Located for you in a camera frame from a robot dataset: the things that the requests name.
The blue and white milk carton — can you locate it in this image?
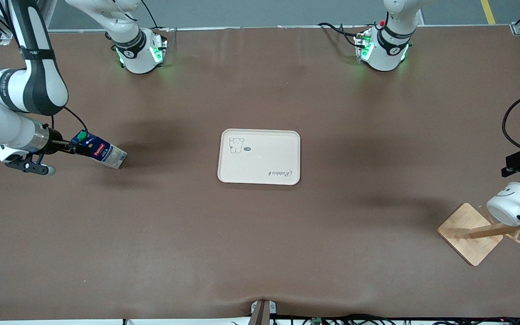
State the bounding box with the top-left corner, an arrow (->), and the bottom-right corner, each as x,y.
71,130 -> 128,170

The white mug with black handle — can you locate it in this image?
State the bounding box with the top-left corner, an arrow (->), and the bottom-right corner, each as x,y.
486,182 -> 520,228

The wooden cup rack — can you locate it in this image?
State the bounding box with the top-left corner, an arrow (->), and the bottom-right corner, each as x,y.
437,192 -> 520,267

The cream tray with bear print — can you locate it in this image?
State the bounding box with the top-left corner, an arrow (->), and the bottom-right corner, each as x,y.
217,129 -> 302,186

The black right arm base cable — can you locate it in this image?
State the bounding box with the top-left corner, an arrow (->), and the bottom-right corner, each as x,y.
140,0 -> 161,30

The black arm base cable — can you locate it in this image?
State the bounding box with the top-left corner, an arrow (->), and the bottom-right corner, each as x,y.
140,0 -> 161,30
317,22 -> 380,49

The black left arm base cable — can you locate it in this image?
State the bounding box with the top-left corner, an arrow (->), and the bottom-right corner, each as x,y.
317,22 -> 380,49

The grey metal mount bracket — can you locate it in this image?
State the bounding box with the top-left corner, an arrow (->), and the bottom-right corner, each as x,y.
248,299 -> 278,325

